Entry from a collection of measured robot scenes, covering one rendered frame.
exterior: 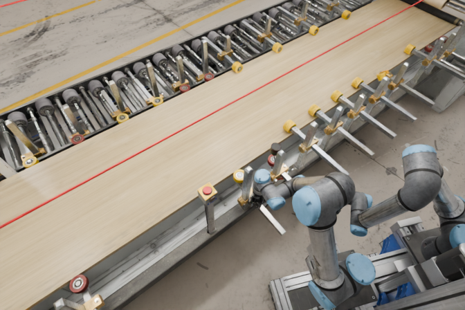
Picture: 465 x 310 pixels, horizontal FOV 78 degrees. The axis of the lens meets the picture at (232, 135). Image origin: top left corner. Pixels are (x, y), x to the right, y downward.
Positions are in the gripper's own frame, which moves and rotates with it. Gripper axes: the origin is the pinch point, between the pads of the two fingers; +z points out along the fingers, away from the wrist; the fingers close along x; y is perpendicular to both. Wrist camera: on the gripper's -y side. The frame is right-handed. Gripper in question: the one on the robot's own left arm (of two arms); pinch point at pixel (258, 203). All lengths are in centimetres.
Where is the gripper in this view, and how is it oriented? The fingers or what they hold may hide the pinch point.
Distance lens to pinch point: 168.7
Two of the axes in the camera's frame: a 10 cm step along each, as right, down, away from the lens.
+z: -0.2, 6.1, 7.9
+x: 8.6, 4.2, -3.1
